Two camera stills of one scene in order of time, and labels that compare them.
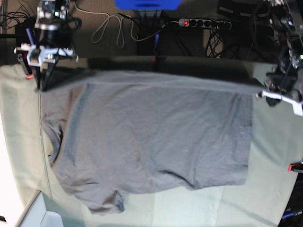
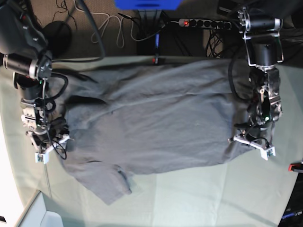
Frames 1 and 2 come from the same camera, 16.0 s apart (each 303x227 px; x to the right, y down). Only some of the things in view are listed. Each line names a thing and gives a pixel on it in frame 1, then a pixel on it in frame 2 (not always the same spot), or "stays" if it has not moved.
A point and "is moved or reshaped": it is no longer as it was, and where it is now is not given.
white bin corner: x=36 y=215 stays
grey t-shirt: x=111 y=133 is moved or reshaped
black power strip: x=193 y=22 stays
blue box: x=147 y=4 stays
